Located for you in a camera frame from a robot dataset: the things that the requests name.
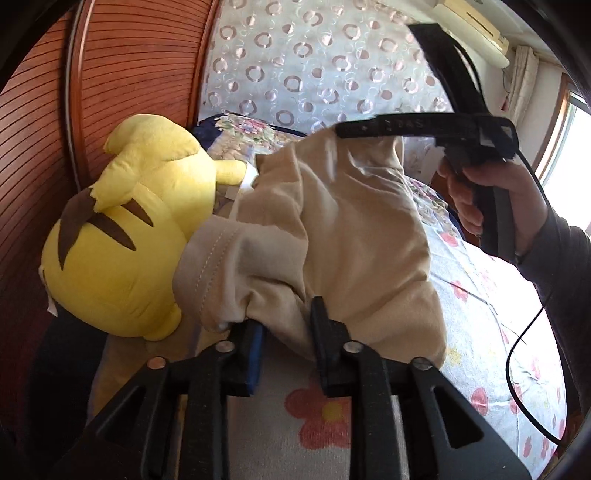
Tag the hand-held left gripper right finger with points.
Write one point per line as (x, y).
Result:
(322, 341)

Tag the floral pillow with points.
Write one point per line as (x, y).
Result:
(249, 129)

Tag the yellow plush toy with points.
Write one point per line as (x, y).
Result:
(120, 249)

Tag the wall air conditioner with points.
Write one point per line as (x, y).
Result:
(475, 32)

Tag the person's right hand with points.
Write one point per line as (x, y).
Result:
(526, 203)

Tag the wooden slatted wardrobe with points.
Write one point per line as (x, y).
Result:
(129, 69)

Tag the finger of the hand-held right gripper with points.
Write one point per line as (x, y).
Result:
(358, 128)

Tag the beige printed t-shirt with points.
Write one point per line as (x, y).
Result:
(332, 221)

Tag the window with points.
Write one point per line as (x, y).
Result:
(570, 147)

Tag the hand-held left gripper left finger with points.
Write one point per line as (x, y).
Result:
(255, 364)

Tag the person's right forearm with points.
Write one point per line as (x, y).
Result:
(565, 286)

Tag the white floral bed sheet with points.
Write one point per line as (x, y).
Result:
(471, 314)

